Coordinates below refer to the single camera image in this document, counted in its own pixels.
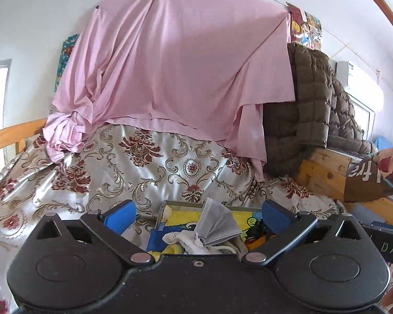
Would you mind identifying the cartoon printed cardboard box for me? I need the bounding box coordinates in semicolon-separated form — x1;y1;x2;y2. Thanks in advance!
146;199;276;256

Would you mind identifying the brown printed cloth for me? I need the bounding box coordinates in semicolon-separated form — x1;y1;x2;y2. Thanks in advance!
344;157;393;203

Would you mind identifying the blue plastic bag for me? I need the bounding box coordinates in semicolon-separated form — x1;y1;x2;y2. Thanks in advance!
375;137;393;155

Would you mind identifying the white air conditioner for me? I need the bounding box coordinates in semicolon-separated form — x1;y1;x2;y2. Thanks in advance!
334;59;385;112

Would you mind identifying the knotty wooden bed frame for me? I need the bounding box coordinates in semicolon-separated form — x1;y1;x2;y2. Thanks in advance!
296;147;393;223

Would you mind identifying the floral satin bedspread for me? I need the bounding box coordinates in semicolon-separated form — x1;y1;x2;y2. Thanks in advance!
0;124;348;314

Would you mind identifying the white cloth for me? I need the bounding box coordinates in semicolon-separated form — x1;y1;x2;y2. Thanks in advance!
162;231;205;255

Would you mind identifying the teal wall poster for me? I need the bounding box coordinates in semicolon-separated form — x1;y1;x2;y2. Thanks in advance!
54;34;81;92

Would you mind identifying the olive quilted jacket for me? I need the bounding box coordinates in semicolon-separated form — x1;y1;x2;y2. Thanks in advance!
262;42;374;179

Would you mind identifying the grey face mask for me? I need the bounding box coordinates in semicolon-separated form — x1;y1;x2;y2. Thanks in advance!
195;198;243;246

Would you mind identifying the colourful cartoon wall poster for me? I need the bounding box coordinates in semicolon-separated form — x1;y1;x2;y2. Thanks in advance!
286;3;323;51

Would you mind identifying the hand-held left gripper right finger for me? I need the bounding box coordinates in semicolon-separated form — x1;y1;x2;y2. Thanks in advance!
242;199;367;265

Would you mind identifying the slatted wooden bed rail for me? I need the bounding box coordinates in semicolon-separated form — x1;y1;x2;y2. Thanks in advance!
0;119;48;179

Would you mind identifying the pink hanging sheet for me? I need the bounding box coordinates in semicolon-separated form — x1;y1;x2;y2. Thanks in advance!
42;0;297;184

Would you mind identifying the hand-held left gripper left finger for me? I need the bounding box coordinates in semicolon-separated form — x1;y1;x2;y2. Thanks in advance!
34;199;154;265

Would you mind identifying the orange pouch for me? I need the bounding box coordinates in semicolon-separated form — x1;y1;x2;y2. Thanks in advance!
244;222;270;250

